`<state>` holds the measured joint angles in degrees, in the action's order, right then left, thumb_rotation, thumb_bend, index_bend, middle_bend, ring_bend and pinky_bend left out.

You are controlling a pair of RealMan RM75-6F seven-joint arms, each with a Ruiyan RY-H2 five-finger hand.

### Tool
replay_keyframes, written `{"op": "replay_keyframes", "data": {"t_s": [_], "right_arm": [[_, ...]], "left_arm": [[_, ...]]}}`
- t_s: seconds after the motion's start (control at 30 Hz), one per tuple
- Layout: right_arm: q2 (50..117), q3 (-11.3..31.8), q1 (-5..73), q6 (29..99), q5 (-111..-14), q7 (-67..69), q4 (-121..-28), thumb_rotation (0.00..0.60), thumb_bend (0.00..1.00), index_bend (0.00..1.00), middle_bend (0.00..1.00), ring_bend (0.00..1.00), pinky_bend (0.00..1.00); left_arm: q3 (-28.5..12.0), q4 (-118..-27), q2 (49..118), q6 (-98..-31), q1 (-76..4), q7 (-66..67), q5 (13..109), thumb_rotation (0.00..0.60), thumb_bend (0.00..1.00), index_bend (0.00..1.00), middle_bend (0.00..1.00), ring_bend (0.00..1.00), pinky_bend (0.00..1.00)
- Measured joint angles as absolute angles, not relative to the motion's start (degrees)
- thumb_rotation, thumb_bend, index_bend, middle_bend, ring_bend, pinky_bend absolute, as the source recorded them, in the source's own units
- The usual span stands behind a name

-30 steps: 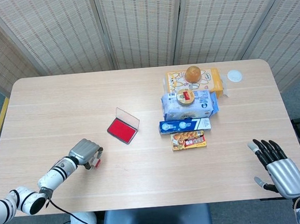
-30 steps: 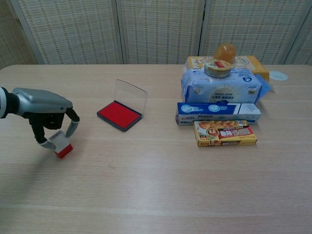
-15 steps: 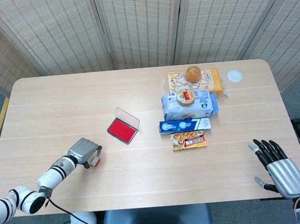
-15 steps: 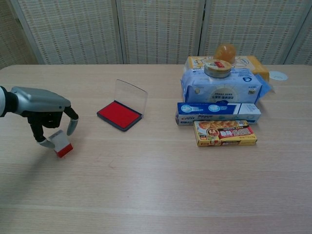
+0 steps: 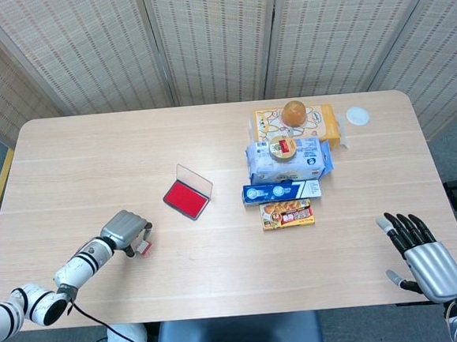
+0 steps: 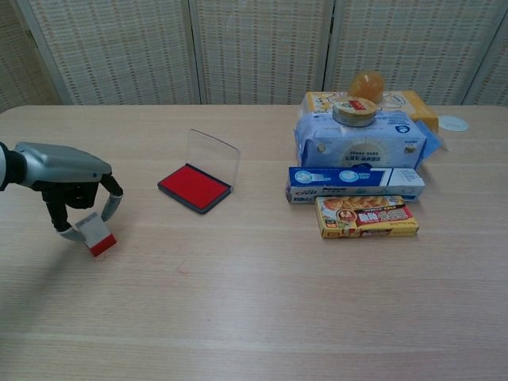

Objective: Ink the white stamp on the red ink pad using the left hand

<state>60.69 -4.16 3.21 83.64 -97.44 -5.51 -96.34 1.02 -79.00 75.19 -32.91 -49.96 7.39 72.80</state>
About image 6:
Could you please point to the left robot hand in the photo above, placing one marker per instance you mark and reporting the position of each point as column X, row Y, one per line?
column 59, row 166

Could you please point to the white and red stamp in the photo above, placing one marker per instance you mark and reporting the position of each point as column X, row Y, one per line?
column 97, row 234

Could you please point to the red ink pad with lid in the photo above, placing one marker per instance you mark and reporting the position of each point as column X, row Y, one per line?
column 194, row 186

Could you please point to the woven folding screen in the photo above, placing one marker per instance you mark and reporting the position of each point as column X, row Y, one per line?
column 254, row 47

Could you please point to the blue and white toothpaste box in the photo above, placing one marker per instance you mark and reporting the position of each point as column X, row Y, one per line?
column 353, row 184

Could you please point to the round tin with red label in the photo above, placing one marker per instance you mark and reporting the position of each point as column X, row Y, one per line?
column 354, row 112

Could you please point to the blue wet wipes pack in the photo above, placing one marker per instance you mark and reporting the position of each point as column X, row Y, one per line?
column 361, row 145

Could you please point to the yellow curry box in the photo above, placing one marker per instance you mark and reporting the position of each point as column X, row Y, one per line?
column 367, row 218

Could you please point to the white round coaster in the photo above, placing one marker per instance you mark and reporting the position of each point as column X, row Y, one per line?
column 453, row 123

